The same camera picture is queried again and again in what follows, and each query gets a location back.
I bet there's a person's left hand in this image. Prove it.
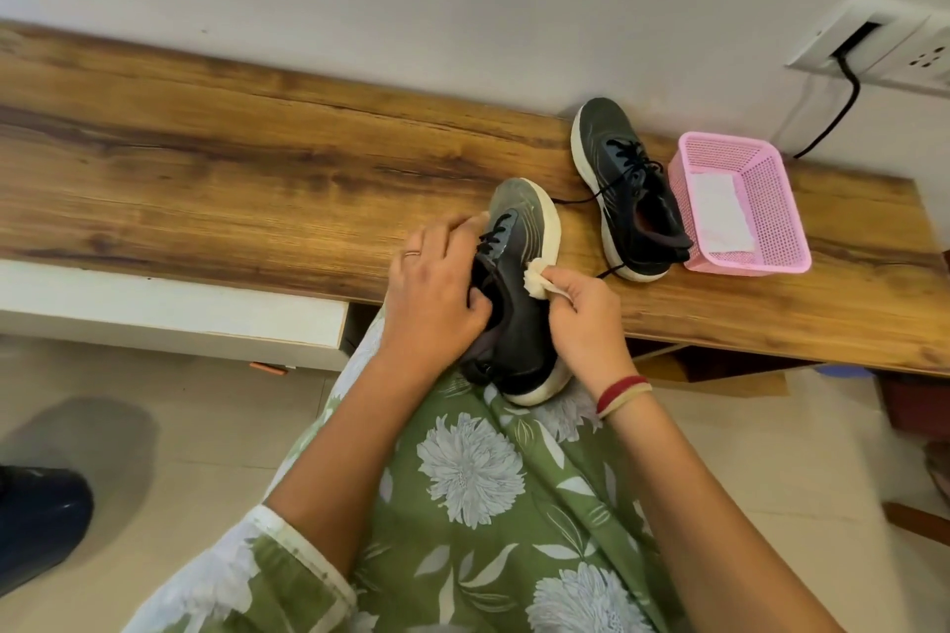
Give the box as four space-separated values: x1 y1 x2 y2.
375 211 494 378

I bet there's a person's right hand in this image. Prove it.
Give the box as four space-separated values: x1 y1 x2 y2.
539 268 641 401

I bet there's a white wipe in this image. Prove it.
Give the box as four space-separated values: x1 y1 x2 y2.
523 258 572 303

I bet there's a black sneaker with dusty toe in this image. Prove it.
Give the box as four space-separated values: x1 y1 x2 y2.
456 178 574 407

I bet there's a person's right forearm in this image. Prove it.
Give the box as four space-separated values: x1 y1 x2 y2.
597 386 847 633

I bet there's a person's left forearm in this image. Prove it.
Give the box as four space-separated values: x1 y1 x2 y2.
263 354 455 582

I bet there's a black sneaker with white sole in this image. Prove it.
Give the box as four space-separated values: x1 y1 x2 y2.
553 97 695 283

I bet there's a red wrist thread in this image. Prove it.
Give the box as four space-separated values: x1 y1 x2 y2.
595 375 649 414

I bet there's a beige wrist band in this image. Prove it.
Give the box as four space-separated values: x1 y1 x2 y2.
600 382 654 421

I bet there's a white folded cloth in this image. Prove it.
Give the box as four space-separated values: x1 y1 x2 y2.
690 171 757 255

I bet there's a brown cardboard box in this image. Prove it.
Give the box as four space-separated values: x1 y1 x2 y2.
634 345 789 399

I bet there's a green floral dress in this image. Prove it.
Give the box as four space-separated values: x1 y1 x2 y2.
122 306 691 633

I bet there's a white drawer unit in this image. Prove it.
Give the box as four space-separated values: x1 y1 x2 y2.
0 258 354 372

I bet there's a pink plastic mesh basket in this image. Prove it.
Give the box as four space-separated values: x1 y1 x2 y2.
668 131 813 277

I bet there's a dark red object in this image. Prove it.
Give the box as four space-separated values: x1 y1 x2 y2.
879 371 950 442

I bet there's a brown wooden furniture leg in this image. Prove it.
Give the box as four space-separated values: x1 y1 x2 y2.
882 501 950 548

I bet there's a dark blue glossy object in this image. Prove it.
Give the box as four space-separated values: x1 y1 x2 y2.
0 465 95 598

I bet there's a black power cable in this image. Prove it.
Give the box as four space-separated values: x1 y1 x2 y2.
793 24 881 160

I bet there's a white wall socket plate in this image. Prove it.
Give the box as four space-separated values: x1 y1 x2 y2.
785 0 950 98

